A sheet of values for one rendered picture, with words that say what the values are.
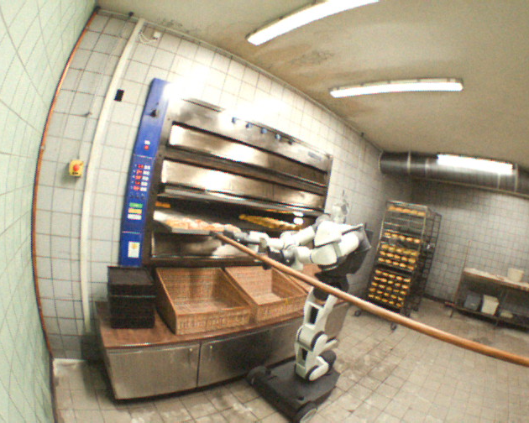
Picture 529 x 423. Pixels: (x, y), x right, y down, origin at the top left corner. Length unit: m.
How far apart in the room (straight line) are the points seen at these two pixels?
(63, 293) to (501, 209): 6.60
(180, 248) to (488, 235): 5.50
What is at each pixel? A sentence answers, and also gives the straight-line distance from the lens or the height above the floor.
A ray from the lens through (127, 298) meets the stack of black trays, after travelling 1.48.
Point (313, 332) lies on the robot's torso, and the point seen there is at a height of 0.70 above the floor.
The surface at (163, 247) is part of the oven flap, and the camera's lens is 1.85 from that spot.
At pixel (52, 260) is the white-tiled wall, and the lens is 1.82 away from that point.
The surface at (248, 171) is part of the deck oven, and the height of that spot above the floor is 1.66.
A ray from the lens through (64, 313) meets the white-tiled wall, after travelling 1.98.
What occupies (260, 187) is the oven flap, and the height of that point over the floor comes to 1.55.
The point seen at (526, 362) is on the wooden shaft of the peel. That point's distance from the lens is 0.92.
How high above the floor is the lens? 1.47
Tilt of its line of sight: 3 degrees down
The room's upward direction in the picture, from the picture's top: 11 degrees clockwise
